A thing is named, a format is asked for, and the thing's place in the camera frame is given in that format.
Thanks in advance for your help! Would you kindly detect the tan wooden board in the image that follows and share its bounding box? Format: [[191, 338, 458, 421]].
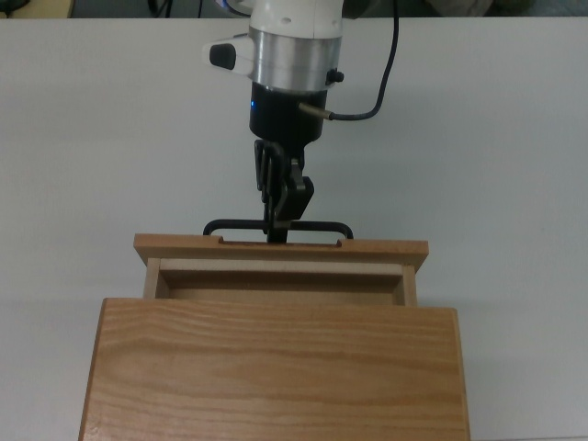
[[0, 0, 75, 19]]

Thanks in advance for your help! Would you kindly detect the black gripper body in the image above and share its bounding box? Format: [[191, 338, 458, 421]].
[[249, 85, 329, 160]]

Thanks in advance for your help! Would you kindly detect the wooden drawer with handle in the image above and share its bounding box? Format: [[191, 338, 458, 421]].
[[132, 232, 431, 308]]

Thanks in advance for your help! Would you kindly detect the beige background object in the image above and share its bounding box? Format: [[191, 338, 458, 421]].
[[421, 0, 496, 18]]

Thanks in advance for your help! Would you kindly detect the wooden drawer cabinet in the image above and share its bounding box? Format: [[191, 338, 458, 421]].
[[76, 296, 473, 441]]

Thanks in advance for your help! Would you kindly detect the black metal drawer handle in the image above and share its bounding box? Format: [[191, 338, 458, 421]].
[[202, 219, 356, 242]]

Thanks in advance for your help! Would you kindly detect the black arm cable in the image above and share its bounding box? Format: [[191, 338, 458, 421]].
[[297, 0, 401, 123]]

